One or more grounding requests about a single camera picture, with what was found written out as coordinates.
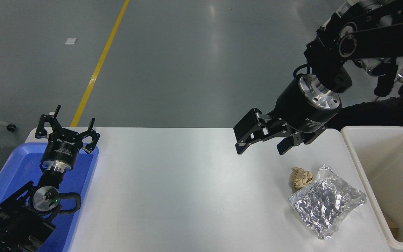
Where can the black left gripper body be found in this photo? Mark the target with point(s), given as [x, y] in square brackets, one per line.
[61, 148]

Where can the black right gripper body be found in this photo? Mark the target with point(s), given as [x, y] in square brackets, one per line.
[297, 108]

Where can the foil plate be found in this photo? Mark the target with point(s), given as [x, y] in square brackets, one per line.
[327, 204]

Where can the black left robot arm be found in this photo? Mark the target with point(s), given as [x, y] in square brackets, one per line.
[16, 220]

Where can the crumpled tan paper ball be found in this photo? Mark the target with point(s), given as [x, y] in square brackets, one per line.
[300, 176]

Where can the blue plastic tray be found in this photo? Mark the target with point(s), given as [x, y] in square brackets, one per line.
[19, 168]

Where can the large pale bin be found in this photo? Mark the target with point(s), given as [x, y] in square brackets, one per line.
[390, 168]

